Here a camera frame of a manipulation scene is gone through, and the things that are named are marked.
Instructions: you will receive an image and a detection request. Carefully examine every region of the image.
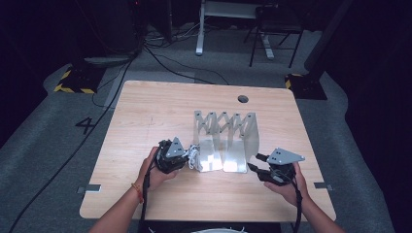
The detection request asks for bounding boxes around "white metal desk frame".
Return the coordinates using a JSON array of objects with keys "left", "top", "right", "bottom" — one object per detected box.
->
[{"left": 195, "top": 0, "right": 280, "bottom": 60}]

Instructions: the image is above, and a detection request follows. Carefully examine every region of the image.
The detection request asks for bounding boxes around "person's right hand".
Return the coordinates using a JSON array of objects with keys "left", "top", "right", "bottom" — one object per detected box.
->
[{"left": 262, "top": 161, "right": 311, "bottom": 209}]

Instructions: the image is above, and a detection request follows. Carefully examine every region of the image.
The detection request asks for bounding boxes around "person's dark clothing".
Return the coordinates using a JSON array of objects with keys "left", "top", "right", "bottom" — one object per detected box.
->
[{"left": 138, "top": 220, "right": 284, "bottom": 233}]

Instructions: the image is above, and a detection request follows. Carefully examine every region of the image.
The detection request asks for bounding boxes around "white black-patterned cloth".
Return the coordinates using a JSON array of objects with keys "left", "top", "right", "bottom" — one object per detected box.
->
[{"left": 186, "top": 144, "right": 204, "bottom": 172}]

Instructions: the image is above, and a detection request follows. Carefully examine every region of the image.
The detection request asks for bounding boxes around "black metal chair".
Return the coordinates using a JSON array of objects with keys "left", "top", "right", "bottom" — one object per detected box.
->
[{"left": 243, "top": 3, "right": 305, "bottom": 69}]

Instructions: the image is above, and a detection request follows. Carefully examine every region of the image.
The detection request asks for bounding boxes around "expandable grey metal file rack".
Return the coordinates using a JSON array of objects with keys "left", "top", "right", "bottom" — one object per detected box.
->
[{"left": 192, "top": 110, "right": 261, "bottom": 175}]

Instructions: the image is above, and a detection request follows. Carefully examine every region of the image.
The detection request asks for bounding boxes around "hand-held gripper black cable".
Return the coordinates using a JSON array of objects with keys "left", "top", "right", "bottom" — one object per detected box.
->
[
  {"left": 277, "top": 174, "right": 304, "bottom": 233},
  {"left": 140, "top": 147, "right": 163, "bottom": 233}
]

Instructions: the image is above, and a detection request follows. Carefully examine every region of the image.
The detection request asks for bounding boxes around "tangle of floor cables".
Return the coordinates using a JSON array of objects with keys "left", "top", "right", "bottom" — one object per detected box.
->
[{"left": 144, "top": 21, "right": 202, "bottom": 50}]

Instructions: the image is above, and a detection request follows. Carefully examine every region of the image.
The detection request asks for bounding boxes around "long black floor cable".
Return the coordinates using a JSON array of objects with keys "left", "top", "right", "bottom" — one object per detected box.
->
[{"left": 8, "top": 48, "right": 144, "bottom": 233}]

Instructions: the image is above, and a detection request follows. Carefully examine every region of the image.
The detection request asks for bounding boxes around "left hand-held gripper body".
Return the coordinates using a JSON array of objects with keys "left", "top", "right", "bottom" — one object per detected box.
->
[{"left": 155, "top": 136, "right": 189, "bottom": 175}]

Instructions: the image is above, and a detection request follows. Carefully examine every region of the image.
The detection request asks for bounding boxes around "red orange string bracelet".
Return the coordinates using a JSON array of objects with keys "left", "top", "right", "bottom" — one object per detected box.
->
[{"left": 130, "top": 182, "right": 145, "bottom": 205}]

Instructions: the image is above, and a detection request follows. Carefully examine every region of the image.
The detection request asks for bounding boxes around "grey flat stand base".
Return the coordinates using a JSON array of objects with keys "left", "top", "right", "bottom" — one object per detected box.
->
[{"left": 84, "top": 55, "right": 133, "bottom": 68}]

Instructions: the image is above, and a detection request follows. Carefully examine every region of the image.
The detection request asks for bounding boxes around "left hand-held gripper black cable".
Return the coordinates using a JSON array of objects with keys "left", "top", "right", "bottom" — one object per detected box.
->
[{"left": 140, "top": 147, "right": 163, "bottom": 233}]

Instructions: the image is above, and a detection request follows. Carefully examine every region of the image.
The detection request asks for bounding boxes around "dark equipment cabinet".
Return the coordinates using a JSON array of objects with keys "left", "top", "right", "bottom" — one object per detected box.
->
[{"left": 73, "top": 0, "right": 144, "bottom": 60}]

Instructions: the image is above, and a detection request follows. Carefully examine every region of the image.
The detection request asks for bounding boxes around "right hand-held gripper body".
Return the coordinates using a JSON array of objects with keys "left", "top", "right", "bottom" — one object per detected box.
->
[{"left": 258, "top": 148, "right": 306, "bottom": 186}]

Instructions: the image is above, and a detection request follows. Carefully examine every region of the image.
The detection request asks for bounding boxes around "curved black floor cable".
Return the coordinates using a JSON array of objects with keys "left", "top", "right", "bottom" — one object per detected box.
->
[{"left": 142, "top": 45, "right": 230, "bottom": 86}]

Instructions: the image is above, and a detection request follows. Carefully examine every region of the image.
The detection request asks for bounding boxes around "black yellow-striped stand base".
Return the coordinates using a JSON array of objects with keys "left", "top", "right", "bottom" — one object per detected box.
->
[
  {"left": 285, "top": 73, "right": 328, "bottom": 101},
  {"left": 52, "top": 62, "right": 107, "bottom": 95}
]

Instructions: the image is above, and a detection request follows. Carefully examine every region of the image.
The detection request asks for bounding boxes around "dark slanted stand post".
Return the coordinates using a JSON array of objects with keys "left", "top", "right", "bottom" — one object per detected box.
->
[{"left": 303, "top": 0, "right": 355, "bottom": 73}]

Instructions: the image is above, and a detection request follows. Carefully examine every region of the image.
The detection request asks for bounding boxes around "right hand-held gripper black cable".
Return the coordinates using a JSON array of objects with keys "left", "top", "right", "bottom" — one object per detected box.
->
[{"left": 277, "top": 174, "right": 304, "bottom": 233}]

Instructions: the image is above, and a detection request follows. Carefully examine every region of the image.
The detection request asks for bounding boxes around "person's left hand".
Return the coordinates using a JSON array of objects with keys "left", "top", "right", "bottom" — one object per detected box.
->
[{"left": 137, "top": 147, "right": 180, "bottom": 192}]

